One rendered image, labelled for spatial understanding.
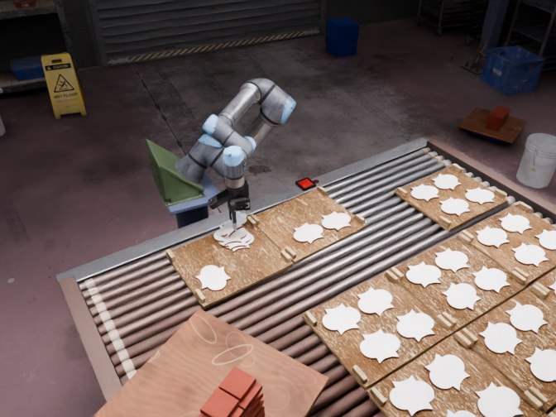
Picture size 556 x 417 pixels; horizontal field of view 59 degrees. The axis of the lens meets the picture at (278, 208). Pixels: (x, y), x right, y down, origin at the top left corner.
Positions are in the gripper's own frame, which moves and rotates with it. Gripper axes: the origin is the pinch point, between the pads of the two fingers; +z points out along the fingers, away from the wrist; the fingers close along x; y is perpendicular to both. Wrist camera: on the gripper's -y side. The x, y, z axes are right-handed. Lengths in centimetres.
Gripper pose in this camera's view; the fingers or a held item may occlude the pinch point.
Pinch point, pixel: (232, 223)
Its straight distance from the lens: 205.0
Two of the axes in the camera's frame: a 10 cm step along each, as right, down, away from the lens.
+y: 9.6, -1.7, 2.2
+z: -0.1, 7.9, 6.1
